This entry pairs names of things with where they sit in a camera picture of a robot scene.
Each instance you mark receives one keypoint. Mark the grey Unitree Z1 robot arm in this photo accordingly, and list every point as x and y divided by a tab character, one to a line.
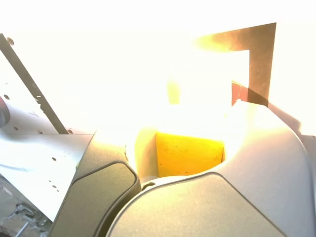
3	113

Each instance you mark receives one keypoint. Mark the black tape strip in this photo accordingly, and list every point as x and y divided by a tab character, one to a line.
29	84

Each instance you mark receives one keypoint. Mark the black tape square outline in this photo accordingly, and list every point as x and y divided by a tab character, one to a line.
261	61

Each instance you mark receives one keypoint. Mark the yellow cube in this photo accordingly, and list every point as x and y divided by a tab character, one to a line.
187	155

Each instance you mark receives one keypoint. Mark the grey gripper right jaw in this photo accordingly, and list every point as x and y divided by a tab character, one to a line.
234	197

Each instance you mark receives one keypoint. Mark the red cube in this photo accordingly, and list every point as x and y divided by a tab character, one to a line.
238	93

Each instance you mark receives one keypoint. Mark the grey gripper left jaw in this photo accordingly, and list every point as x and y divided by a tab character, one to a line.
98	192

